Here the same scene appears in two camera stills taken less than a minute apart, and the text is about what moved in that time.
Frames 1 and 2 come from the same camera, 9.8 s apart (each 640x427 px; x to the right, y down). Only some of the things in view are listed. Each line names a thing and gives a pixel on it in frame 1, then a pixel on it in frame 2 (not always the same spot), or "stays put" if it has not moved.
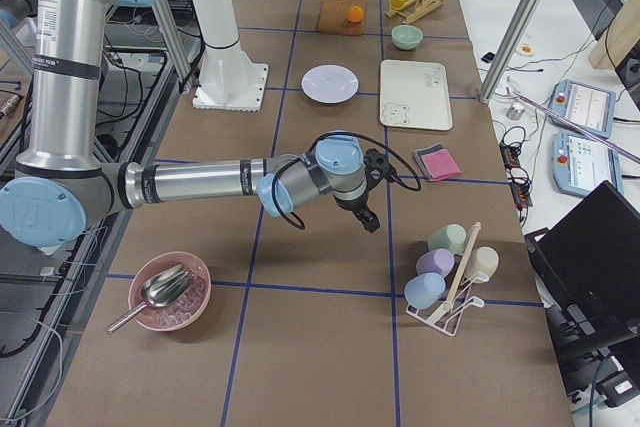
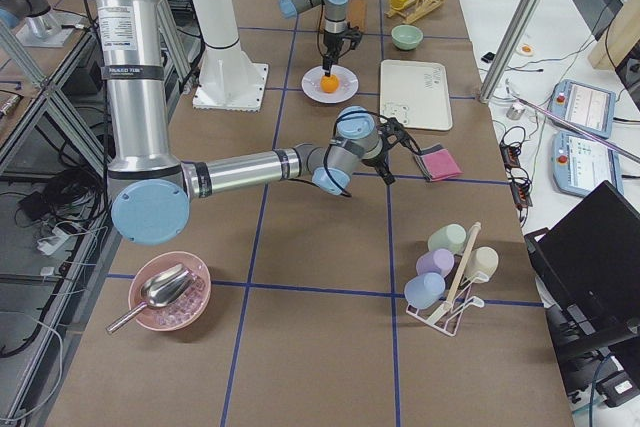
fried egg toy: [526, 49] stays put
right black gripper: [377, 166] -> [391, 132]
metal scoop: [162, 288] stays put
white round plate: [330, 84] stays put
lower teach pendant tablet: [580, 164] stays put
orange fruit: [356, 13] -> [330, 83]
